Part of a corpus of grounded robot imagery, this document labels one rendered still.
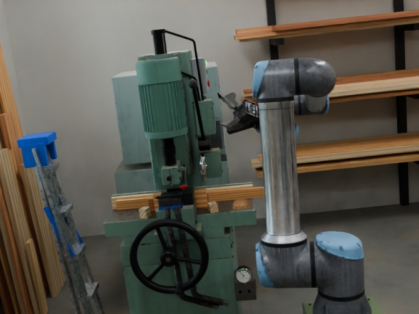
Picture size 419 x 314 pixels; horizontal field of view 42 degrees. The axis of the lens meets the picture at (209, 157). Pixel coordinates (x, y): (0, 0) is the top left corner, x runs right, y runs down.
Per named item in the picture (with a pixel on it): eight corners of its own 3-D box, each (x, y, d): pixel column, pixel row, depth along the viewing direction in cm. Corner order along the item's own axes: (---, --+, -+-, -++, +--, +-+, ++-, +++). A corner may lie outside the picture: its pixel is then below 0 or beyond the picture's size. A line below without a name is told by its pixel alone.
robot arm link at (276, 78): (312, 295, 173) (299, 55, 164) (257, 296, 176) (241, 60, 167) (310, 278, 188) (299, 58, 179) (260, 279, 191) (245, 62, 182)
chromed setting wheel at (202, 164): (200, 184, 234) (197, 156, 231) (202, 177, 246) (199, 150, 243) (207, 184, 234) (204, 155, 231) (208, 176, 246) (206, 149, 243)
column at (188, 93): (156, 215, 250) (135, 56, 234) (163, 200, 271) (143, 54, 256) (206, 210, 248) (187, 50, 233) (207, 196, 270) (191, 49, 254)
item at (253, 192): (116, 210, 230) (115, 201, 229) (118, 209, 232) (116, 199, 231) (274, 196, 226) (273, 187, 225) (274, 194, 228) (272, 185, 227)
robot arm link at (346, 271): (367, 297, 171) (366, 245, 167) (312, 298, 174) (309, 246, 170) (361, 276, 186) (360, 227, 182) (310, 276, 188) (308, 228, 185)
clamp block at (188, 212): (157, 234, 205) (154, 211, 203) (162, 222, 218) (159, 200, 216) (196, 230, 204) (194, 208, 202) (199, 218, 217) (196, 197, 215)
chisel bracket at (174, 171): (163, 189, 223) (160, 169, 221) (167, 180, 237) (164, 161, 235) (181, 187, 222) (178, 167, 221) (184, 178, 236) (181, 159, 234)
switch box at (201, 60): (194, 95, 246) (190, 59, 242) (196, 92, 256) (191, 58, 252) (207, 93, 245) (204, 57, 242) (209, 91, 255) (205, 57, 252)
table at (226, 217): (98, 247, 207) (96, 232, 206) (115, 220, 237) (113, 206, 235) (259, 233, 203) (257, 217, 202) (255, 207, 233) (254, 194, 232)
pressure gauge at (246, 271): (236, 288, 212) (234, 268, 210) (236, 284, 216) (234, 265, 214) (252, 287, 212) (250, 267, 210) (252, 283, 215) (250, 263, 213)
